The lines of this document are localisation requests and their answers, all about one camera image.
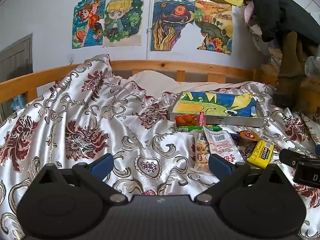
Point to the orange field landscape drawing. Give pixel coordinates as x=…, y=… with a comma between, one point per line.
x=215, y=27

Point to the dinosaur drawing tray liner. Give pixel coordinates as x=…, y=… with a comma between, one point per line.
x=215, y=105

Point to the golden snack packet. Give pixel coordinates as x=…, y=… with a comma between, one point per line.
x=248, y=135

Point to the clear plastic bag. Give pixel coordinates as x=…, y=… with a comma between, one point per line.
x=312, y=66

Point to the pale crumpled cloth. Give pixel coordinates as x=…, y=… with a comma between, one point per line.
x=257, y=33

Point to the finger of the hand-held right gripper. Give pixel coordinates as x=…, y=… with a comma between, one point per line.
x=290, y=157

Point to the floral printed satin blanket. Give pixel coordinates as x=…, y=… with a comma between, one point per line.
x=87, y=120

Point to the cream bed sheet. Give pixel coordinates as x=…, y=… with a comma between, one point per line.
x=155, y=82

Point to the white wall pipe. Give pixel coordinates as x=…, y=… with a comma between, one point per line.
x=150, y=42

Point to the grey metal tray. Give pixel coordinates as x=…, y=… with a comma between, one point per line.
x=235, y=122

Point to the white snack packet with barcode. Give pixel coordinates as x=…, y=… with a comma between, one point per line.
x=222, y=145

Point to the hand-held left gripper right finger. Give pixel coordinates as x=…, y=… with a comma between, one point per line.
x=220, y=166

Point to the clear nut snack packet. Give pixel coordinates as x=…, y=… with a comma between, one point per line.
x=201, y=150

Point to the blond child drawing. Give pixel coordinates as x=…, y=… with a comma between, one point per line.
x=122, y=20

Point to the green sausage stick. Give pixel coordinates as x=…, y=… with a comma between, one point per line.
x=190, y=129

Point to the tall orange-haired girl drawing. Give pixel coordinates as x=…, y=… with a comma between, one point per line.
x=86, y=25

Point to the grey door panel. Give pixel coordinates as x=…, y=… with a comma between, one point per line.
x=15, y=60

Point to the yellow snack packet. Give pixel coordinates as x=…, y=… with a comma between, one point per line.
x=260, y=155

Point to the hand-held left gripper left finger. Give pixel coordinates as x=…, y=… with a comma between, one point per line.
x=102, y=165

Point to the pink cloth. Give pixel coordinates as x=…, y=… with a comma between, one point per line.
x=248, y=11

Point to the orange snack packet red label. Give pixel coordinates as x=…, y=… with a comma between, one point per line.
x=186, y=119

